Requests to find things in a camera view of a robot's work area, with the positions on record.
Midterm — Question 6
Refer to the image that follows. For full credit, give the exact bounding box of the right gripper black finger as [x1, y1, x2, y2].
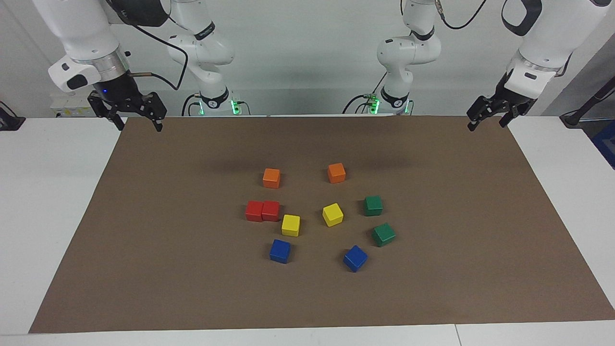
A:
[138, 91, 168, 133]
[87, 91, 126, 131]

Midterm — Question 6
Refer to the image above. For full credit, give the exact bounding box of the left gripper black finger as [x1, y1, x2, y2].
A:
[499, 101, 524, 128]
[467, 95, 501, 132]

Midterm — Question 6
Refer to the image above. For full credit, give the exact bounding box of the green wooden cube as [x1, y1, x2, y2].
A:
[363, 195, 384, 217]
[371, 222, 396, 247]

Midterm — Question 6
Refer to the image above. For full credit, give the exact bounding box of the white power strip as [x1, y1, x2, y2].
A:
[49, 93, 97, 118]

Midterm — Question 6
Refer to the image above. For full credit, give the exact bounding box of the black tripod stand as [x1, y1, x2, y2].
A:
[560, 76, 615, 128]

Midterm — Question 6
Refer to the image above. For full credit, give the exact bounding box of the black stand foot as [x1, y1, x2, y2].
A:
[0, 100, 26, 131]

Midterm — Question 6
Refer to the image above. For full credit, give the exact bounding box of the blue box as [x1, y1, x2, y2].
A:
[591, 120, 615, 170]

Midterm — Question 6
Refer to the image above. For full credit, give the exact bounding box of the yellow wooden cube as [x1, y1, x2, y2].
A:
[281, 214, 301, 237]
[322, 203, 344, 227]

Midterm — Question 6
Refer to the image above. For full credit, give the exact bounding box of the brown table mat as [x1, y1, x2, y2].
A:
[28, 115, 615, 334]

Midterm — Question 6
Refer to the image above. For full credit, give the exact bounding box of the blue wooden cube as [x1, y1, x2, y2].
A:
[269, 239, 292, 264]
[343, 245, 369, 273]

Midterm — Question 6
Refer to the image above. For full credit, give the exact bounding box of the black right base cable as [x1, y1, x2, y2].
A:
[182, 94, 202, 117]

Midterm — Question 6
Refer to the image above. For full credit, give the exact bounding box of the black base cable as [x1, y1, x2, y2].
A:
[182, 94, 202, 117]
[342, 72, 387, 115]

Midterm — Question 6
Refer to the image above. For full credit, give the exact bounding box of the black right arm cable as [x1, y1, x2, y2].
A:
[107, 0, 189, 92]

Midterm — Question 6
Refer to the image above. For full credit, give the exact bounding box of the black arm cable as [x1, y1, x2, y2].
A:
[435, 0, 488, 30]
[107, 0, 189, 92]

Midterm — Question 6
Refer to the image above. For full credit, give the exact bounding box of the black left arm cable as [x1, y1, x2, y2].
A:
[435, 0, 488, 30]

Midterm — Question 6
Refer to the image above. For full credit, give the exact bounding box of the black left base cable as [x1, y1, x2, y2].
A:
[342, 72, 387, 115]

